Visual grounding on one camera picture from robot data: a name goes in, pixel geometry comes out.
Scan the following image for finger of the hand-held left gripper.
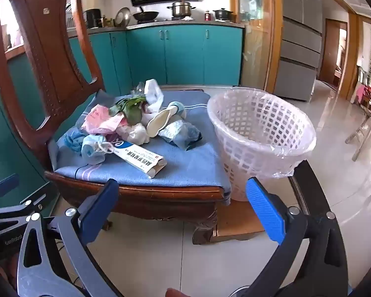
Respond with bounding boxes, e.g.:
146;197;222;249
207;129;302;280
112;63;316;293
0;174;20;206
0;193;47;223

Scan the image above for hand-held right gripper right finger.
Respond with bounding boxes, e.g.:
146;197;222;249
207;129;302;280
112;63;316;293
244;177;348;297

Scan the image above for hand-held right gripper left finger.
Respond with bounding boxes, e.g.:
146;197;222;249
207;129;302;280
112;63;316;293
17;178;122;297

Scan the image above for blue face mask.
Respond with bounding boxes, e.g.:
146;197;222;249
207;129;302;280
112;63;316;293
81;134;113;165

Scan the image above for white blue paper box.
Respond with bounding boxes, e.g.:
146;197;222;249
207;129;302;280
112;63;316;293
110;141;167;179

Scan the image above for white plastic lattice basket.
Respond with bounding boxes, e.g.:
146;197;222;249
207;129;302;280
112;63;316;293
207;87;317;202

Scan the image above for green vegetable leaf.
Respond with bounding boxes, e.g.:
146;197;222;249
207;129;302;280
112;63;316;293
109;97;147;124

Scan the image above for cream paper cup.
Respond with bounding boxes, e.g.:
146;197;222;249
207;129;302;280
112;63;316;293
146;100;187;137

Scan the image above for low wooden stool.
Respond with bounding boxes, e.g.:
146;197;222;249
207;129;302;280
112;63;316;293
215;198;266;243

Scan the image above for blue crumpled cloth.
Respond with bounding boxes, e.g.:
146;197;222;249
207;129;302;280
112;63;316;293
63;128;87;153

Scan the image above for crumpled white tissue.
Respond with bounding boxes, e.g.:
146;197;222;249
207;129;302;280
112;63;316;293
124;123;149;144

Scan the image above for blue striped seat cushion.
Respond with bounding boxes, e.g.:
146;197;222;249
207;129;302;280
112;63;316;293
48;89;232;206

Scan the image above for silver foil packet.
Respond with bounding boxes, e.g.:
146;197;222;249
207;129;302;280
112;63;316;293
158;120;202;151

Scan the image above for clear plastic wrapper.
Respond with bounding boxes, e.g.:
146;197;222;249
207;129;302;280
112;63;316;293
130;82;146;98

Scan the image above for carved wooden chair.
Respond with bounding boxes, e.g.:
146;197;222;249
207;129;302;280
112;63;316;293
0;0;232;245

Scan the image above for pink cloth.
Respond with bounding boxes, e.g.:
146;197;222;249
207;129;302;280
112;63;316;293
355;84;371;104

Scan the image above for wooden framed glass door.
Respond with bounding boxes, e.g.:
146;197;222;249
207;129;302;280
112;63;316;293
229;0;283;92

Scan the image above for grey refrigerator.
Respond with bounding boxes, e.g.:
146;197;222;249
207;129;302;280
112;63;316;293
277;0;324;102

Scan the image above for metal dish rack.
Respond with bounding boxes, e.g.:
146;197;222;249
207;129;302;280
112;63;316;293
65;1;87;31

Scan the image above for teal kitchen cabinets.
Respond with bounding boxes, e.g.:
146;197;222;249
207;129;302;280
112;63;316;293
0;24;246;198

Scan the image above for black kitchen appliance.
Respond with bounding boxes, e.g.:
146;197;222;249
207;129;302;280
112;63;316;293
84;9;103;28

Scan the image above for steel pot lid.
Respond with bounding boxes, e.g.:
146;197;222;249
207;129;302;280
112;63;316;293
116;7;131;27

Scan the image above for black lidded pot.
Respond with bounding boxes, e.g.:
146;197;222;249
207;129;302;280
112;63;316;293
212;8;234;22

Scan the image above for black wok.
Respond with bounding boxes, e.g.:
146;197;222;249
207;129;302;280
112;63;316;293
132;5;160;23

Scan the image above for grey kitchen countertop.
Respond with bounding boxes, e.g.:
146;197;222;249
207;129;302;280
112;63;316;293
67;19;245;38

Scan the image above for steel pot with lid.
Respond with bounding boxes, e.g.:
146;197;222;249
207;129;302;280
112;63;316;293
167;0;196;19

